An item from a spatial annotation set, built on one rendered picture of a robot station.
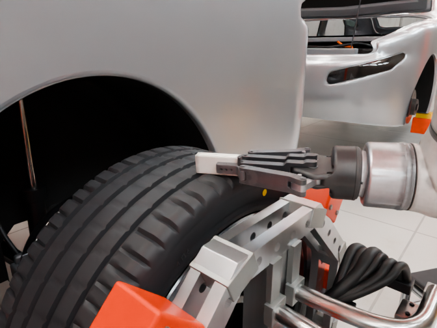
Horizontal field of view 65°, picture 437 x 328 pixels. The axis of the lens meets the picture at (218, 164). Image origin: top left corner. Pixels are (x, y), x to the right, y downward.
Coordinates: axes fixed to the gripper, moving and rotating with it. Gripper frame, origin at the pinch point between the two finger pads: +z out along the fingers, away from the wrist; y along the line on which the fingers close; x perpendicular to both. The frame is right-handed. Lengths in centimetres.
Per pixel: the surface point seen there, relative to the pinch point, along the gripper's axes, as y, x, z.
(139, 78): 22.3, 9.7, 24.1
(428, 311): -3.4, -18.8, -31.0
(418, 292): 97, -98, -64
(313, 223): 2.9, -10.5, -14.6
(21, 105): 19, 4, 55
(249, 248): -10.7, -6.9, -6.9
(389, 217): 235, -138, -77
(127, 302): -23.9, -5.7, 2.8
